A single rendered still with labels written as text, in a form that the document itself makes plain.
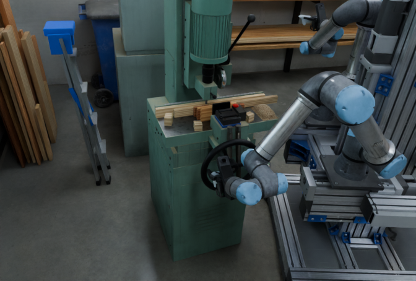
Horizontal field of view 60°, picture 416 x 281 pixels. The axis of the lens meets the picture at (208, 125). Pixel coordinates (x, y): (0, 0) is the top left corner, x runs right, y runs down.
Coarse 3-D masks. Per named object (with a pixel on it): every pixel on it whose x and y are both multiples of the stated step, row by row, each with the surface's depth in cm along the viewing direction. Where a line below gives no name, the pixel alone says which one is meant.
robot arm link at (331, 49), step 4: (328, 40) 208; (332, 40) 207; (336, 40) 207; (324, 44) 208; (328, 44) 209; (332, 44) 208; (336, 44) 209; (324, 48) 208; (328, 48) 209; (332, 48) 210; (324, 52) 210; (328, 52) 211; (332, 52) 211; (324, 56) 213; (328, 56) 212; (332, 56) 213
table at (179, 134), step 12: (156, 120) 177; (180, 120) 175; (192, 120) 176; (276, 120) 181; (168, 132) 166; (180, 132) 166; (192, 132) 167; (204, 132) 169; (252, 132) 180; (168, 144) 165; (180, 144) 167; (216, 144) 165
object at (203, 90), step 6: (198, 78) 178; (198, 84) 177; (204, 84) 172; (210, 84) 172; (198, 90) 178; (204, 90) 170; (210, 90) 171; (216, 90) 173; (204, 96) 172; (210, 96) 173
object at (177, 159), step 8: (152, 104) 208; (160, 104) 208; (152, 112) 202; (152, 120) 206; (168, 152) 178; (176, 152) 170; (184, 152) 171; (192, 152) 172; (200, 152) 174; (208, 152) 176; (232, 152) 182; (176, 160) 172; (184, 160) 173; (192, 160) 175; (200, 160) 177
